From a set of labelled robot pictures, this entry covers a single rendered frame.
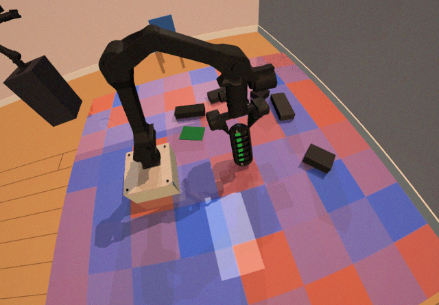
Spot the green flat rectangular tile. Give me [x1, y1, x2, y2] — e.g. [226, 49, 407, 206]
[179, 126, 205, 141]

